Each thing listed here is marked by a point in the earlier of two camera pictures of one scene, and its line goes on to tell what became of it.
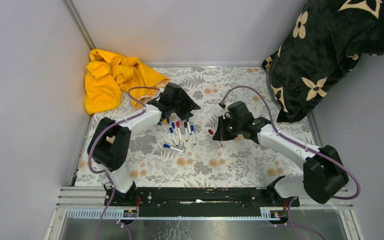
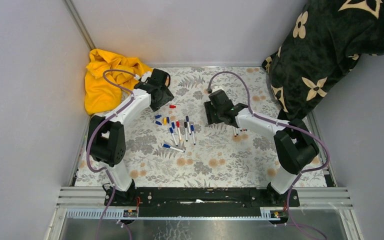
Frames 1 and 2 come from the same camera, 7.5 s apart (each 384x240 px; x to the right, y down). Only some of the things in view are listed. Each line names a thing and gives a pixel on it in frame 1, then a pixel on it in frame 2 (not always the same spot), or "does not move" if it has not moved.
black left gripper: [188, 105] to [166, 96]
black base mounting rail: [165, 202] does not move
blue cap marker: [192, 128] does not move
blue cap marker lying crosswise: [167, 146] does not move
